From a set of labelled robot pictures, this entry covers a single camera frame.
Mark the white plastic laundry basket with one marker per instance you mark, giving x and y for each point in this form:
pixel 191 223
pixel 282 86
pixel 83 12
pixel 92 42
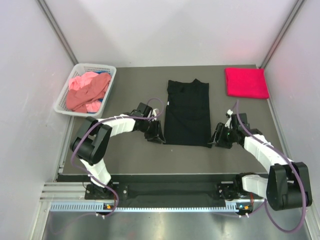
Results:
pixel 78 70

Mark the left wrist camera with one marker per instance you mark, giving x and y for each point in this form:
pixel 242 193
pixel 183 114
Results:
pixel 145 112

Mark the aluminium frame rail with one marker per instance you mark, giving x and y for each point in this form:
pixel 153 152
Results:
pixel 62 191

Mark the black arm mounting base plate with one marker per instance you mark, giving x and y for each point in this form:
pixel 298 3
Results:
pixel 174 190

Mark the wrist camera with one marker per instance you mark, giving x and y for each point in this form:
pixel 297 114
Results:
pixel 145 112
pixel 236 120

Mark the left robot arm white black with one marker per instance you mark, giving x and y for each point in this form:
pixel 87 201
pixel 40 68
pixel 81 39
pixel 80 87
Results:
pixel 92 140

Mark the black t shirt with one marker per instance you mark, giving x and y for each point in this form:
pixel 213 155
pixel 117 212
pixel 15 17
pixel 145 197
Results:
pixel 187 115

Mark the perforated grey cable duct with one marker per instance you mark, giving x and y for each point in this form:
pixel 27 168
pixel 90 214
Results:
pixel 102 207

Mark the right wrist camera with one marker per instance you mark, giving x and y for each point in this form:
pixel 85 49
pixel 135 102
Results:
pixel 236 120

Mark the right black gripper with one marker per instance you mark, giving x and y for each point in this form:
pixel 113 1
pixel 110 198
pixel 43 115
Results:
pixel 217 137

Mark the crumpled pink t shirt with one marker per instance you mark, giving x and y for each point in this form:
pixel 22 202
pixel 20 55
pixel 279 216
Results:
pixel 85 90

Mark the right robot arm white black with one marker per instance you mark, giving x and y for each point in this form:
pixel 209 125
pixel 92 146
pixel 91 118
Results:
pixel 287 185

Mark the folded red t shirt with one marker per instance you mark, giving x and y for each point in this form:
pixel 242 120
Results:
pixel 246 83

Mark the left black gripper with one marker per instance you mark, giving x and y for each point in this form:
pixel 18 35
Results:
pixel 156 134

